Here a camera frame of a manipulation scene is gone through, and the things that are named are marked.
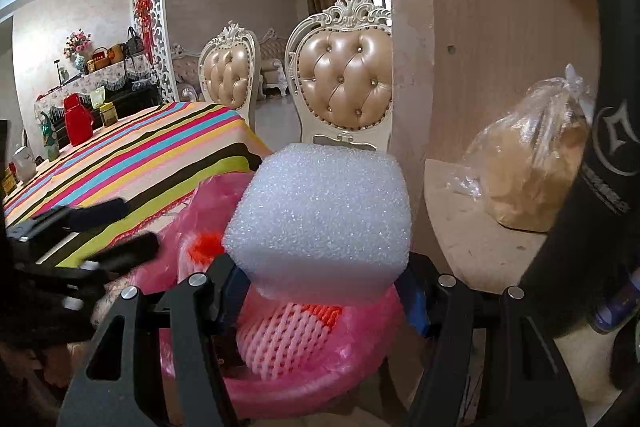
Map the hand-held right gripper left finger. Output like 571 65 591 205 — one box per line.
57 252 251 427

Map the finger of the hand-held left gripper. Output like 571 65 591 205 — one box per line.
55 198 132 233
75 232 160 275

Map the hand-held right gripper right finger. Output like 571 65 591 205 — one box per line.
397 252 587 427

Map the orange foam fruit net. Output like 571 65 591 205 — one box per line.
295 303 347 332
187 232 223 263

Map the large pink foam fruit net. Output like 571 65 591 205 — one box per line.
237 302 351 380

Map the pink plastic bin liner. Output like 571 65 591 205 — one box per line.
127 177 406 388

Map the pink plastic bin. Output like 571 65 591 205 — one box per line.
215 297 406 420

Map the white foam cube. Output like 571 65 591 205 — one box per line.
222 143 415 305

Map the striped colourful tablecloth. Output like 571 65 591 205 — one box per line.
2 102 273 268

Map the white ceramic teapot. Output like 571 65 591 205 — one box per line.
11 144 37 184

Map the green floral vase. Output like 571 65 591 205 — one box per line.
40 111 60 160

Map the red thermos flask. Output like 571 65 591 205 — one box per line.
63 93 95 146

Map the black upright piano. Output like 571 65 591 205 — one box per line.
52 84 161 142

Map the floral lace piano cover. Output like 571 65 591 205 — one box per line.
34 57 151 108

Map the ornate cream sofa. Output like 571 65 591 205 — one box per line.
170 42 206 100

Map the pink flower bouquet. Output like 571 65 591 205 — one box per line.
63 31 93 58

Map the clear bag of brown food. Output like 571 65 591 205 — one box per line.
447 64 598 233

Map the ornate beige tufted chair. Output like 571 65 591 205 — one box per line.
198 22 261 132
285 0 395 152

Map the white lattice screen with knot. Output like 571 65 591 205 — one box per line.
131 0 180 102

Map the red hanging knot ornament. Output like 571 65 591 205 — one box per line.
136 0 155 50

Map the blue round object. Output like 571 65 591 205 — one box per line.
590 267 640 333

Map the black cylinder with silver tip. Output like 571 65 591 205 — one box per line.
520 0 640 338

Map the ornate cream armchair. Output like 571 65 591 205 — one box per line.
257 28 291 98

